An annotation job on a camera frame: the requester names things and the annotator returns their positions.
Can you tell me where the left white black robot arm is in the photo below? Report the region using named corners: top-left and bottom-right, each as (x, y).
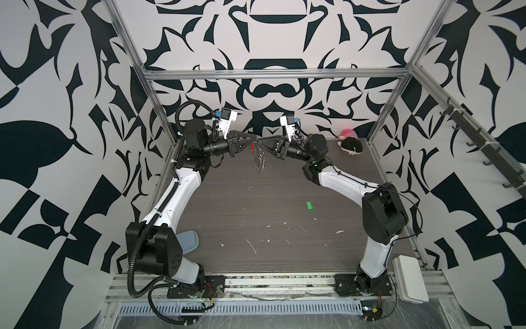
top-left (125, 119), bottom-right (257, 297)

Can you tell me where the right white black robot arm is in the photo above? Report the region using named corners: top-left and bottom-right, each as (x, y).
top-left (253, 134), bottom-right (408, 291)

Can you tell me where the green plastic key tag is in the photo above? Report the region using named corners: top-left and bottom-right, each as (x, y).
top-left (306, 201), bottom-right (314, 212)

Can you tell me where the pink black-haired doll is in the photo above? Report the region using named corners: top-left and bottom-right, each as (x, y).
top-left (337, 129), bottom-right (363, 156)

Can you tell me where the light blue pad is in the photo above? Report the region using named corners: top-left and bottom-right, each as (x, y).
top-left (176, 230), bottom-right (199, 255)

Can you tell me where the white box device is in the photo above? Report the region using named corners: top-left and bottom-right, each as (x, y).
top-left (393, 255), bottom-right (430, 304)

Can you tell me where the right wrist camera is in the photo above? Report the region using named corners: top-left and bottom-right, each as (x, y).
top-left (279, 115), bottom-right (301, 142)

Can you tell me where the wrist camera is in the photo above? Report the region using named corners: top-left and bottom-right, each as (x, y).
top-left (215, 108), bottom-right (238, 139)
top-left (279, 115), bottom-right (301, 142)

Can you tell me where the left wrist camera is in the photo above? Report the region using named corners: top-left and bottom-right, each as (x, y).
top-left (215, 108), bottom-right (238, 139)

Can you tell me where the aluminium frame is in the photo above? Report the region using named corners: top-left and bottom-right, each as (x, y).
top-left (101, 0), bottom-right (526, 198)

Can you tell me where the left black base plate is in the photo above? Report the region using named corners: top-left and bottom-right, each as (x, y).
top-left (167, 275), bottom-right (226, 299)

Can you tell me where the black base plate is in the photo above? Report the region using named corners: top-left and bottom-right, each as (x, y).
top-left (167, 275), bottom-right (226, 299)
top-left (334, 273), bottom-right (393, 297)

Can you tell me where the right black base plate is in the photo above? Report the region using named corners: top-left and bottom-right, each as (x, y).
top-left (334, 273), bottom-right (393, 297)

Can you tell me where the black corrugated cable conduit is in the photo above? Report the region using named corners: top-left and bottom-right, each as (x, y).
top-left (125, 99), bottom-right (219, 326)

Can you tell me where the white ventilated cable duct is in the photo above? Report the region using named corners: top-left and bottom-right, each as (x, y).
top-left (118, 300), bottom-right (363, 316)

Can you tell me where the wall hook rail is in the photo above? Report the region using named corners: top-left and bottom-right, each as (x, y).
top-left (441, 97), bottom-right (525, 199)

